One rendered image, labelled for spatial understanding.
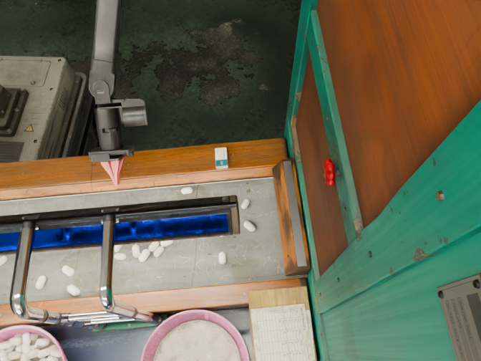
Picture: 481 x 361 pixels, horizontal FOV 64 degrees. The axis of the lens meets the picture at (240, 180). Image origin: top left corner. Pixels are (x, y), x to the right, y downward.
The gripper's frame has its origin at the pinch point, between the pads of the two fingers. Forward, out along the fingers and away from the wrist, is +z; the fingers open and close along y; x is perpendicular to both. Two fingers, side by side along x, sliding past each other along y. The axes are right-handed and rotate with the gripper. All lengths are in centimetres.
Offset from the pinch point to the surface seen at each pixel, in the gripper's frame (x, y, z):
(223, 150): 12.3, 28.6, -4.3
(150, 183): 10.8, 6.5, 4.0
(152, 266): -3.9, 7.4, 23.1
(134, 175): 11.2, 1.9, 1.2
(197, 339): -15.7, 19.3, 38.5
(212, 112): 115, 21, -5
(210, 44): 146, 22, -42
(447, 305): -73, 48, -8
